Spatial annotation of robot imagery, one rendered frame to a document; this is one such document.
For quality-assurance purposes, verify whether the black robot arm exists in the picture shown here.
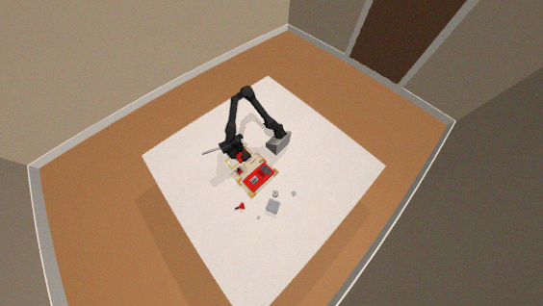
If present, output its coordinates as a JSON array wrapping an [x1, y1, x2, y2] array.
[[218, 86, 288, 160]]

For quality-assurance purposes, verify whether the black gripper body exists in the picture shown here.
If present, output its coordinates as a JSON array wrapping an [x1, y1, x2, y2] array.
[[232, 144, 251, 162]]

